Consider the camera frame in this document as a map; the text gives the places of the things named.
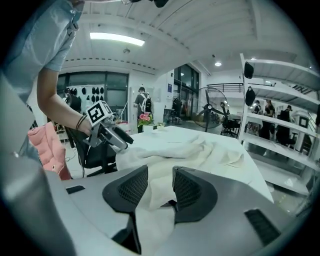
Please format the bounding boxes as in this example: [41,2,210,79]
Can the white metal shelf rack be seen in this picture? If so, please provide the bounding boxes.
[237,52,320,196]

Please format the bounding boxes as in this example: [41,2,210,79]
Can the black office chair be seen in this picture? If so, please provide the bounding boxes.
[66,124,118,178]
[221,102,241,138]

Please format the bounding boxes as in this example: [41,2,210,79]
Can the ceiling strip light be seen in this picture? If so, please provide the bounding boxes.
[89,31,146,47]

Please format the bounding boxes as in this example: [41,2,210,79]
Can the pink potted flowers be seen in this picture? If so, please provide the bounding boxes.
[137,112,155,133]

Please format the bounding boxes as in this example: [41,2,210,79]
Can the black metal railing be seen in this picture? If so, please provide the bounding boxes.
[206,82,245,94]

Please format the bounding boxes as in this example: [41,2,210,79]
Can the black wrist bands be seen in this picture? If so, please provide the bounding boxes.
[75,114,88,131]

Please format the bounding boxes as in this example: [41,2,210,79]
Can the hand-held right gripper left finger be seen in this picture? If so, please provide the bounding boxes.
[49,164,150,255]

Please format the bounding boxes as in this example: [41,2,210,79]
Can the black cap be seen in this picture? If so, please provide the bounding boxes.
[244,61,255,80]
[244,86,256,107]

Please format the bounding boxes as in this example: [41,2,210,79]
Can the white device with black screen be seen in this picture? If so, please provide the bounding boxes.
[292,111,316,141]

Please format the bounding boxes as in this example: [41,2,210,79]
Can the pink puffer jacket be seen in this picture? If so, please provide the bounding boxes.
[27,121,73,181]

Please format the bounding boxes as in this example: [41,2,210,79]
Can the beige cloth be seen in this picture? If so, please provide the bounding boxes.
[116,133,245,251]

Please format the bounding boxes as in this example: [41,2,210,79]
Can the black pedestal fan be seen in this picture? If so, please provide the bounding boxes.
[191,86,232,133]

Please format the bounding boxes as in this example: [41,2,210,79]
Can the person's left forearm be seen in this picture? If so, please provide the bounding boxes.
[37,82,93,136]

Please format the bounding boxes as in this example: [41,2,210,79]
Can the row of black wall caps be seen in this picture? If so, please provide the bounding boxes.
[63,86,106,103]

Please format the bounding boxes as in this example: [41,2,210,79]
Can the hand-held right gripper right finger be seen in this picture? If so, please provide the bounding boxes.
[157,165,296,256]

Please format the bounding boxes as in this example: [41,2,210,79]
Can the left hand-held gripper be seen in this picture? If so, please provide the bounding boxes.
[82,100,135,151]

